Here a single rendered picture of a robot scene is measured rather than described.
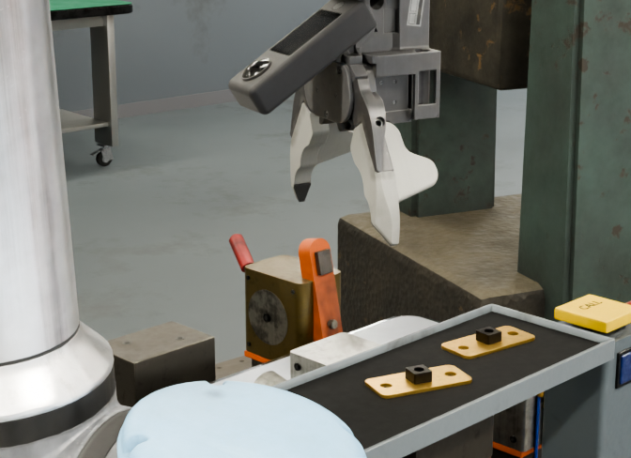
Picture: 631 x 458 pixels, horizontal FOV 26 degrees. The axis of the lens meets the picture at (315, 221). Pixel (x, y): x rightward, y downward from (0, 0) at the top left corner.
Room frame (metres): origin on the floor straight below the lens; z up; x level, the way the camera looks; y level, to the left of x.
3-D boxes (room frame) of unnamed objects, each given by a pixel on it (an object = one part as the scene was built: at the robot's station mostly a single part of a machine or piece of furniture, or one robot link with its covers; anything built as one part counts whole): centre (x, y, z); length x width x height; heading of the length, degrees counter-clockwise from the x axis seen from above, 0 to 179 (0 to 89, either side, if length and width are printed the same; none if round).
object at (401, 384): (1.05, -0.08, 1.17); 0.08 x 0.04 x 0.01; 115
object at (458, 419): (1.05, -0.09, 1.16); 0.37 x 0.14 x 0.02; 135
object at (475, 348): (1.14, -0.15, 1.17); 0.08 x 0.04 x 0.01; 127
